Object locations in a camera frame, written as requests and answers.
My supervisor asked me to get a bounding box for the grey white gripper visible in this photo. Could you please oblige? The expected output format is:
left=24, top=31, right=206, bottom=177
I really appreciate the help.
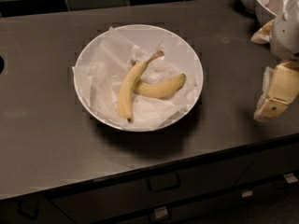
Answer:
left=250, top=0, right=299, bottom=121

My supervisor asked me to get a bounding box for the dark upper drawer front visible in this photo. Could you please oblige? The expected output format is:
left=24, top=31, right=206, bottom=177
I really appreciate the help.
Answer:
left=52, top=154, right=255, bottom=224

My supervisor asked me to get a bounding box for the short yellow banana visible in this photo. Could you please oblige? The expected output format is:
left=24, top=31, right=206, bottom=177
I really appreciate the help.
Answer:
left=135, top=74, right=186, bottom=99

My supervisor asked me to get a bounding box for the black upper drawer handle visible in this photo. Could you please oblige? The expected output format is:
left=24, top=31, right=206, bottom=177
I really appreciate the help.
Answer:
left=147, top=173, right=180, bottom=193

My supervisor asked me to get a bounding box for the dark right drawer front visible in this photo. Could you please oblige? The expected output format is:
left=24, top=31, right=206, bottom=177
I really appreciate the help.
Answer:
left=237, top=143, right=299, bottom=185

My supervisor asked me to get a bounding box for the black left cabinet handle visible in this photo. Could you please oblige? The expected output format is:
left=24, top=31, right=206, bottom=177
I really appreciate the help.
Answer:
left=17, top=199, right=39, bottom=221

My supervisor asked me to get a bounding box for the dark drawer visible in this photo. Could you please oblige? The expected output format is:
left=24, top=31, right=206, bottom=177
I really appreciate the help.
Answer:
left=120, top=180, right=299, bottom=224
left=237, top=143, right=299, bottom=185
left=52, top=154, right=255, bottom=224

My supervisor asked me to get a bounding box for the dark lower drawer front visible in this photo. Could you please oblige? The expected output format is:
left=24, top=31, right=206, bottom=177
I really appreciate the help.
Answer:
left=120, top=180, right=299, bottom=224

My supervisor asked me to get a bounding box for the large white bowl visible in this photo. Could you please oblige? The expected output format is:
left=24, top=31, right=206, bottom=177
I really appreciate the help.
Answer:
left=73, top=23, right=205, bottom=133

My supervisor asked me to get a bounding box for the white crumpled paper liner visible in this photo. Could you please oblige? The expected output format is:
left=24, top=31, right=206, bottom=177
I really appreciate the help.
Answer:
left=71, top=26, right=198, bottom=130

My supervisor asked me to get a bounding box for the long yellow banana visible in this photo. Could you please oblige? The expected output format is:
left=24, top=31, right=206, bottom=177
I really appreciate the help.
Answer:
left=118, top=50, right=164, bottom=121

